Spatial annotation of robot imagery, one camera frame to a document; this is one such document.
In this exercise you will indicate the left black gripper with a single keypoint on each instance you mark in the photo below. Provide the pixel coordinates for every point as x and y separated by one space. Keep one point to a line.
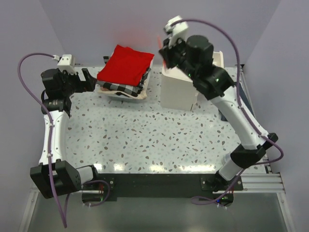
88 85

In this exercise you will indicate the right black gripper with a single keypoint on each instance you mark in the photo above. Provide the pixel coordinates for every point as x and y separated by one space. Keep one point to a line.
166 52

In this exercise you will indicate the red orange marker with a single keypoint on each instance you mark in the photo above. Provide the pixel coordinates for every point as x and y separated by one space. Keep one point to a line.
160 46

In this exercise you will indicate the small clear plastic cup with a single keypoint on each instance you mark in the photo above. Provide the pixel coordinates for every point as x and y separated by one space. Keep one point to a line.
226 159

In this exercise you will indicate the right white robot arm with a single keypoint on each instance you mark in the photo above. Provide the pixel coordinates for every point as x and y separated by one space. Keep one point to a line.
194 57

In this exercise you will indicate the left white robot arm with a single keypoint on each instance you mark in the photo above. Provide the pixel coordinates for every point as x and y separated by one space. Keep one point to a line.
54 176

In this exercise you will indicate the red folded t-shirt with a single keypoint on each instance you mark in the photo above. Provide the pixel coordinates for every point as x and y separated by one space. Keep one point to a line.
126 66

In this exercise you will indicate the black white checkered cloth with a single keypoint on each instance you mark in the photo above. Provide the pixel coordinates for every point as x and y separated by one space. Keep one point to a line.
146 75

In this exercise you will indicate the beige folded cloth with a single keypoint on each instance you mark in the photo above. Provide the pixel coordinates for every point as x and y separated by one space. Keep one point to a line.
124 91

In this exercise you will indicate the dark blue cloth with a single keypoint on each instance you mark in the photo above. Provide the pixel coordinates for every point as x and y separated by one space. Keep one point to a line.
245 100

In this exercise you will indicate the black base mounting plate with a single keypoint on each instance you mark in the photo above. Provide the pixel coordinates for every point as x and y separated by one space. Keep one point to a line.
157 186

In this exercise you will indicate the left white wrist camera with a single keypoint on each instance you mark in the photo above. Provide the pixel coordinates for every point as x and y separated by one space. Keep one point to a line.
67 63

